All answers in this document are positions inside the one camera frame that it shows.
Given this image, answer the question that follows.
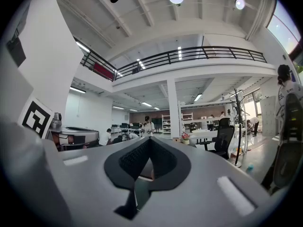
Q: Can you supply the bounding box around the white shelving unit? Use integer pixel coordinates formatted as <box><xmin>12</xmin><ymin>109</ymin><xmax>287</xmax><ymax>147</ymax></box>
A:
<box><xmin>161</xmin><ymin>114</ymin><xmax>171</xmax><ymax>134</ymax></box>
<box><xmin>181</xmin><ymin>112</ymin><xmax>194</xmax><ymax>127</ymax></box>

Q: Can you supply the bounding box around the white locker cabinet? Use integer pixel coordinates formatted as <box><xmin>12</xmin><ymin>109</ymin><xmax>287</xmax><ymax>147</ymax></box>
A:
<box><xmin>259</xmin><ymin>95</ymin><xmax>277</xmax><ymax>137</ymax></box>

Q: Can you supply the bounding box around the black mesh office chair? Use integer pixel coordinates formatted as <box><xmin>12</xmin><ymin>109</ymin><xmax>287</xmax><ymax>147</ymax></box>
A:
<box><xmin>203</xmin><ymin>117</ymin><xmax>235</xmax><ymax>160</ymax></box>

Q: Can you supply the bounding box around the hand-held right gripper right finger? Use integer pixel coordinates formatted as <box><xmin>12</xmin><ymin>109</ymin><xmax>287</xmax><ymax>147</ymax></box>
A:
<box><xmin>136</xmin><ymin>136</ymin><xmax>284</xmax><ymax>227</ymax></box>

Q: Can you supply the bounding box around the black wall panel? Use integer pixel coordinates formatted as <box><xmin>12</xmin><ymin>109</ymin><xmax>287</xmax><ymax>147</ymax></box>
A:
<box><xmin>6</xmin><ymin>37</ymin><xmax>27</xmax><ymax>68</ymax></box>

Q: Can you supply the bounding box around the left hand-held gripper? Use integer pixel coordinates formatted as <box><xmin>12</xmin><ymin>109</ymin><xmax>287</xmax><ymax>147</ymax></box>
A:
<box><xmin>18</xmin><ymin>96</ymin><xmax>100</xmax><ymax>152</ymax></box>

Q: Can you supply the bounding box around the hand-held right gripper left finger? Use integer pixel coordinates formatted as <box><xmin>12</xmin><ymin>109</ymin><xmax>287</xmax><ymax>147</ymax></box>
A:
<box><xmin>56</xmin><ymin>136</ymin><xmax>152</xmax><ymax>227</ymax></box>

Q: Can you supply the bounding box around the white pot of pink flowers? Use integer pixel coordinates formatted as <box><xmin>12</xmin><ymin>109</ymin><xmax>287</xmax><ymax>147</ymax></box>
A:
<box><xmin>180</xmin><ymin>132</ymin><xmax>191</xmax><ymax>146</ymax></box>

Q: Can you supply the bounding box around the red banner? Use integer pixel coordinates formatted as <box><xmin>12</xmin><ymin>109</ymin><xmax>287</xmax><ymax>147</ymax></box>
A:
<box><xmin>93</xmin><ymin>61</ymin><xmax>114</xmax><ymax>80</ymax></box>

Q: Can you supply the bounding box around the black balcony railing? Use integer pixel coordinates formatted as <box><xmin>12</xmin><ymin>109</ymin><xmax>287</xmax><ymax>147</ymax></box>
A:
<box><xmin>73</xmin><ymin>36</ymin><xmax>268</xmax><ymax>81</ymax></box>

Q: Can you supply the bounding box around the white table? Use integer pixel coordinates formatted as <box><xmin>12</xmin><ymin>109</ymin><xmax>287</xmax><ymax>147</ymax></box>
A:
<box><xmin>189</xmin><ymin>129</ymin><xmax>220</xmax><ymax>151</ymax></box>

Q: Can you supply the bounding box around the black coat rack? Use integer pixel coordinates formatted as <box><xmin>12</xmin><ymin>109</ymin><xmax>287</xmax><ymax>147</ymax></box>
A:
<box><xmin>229</xmin><ymin>88</ymin><xmax>251</xmax><ymax>168</ymax></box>

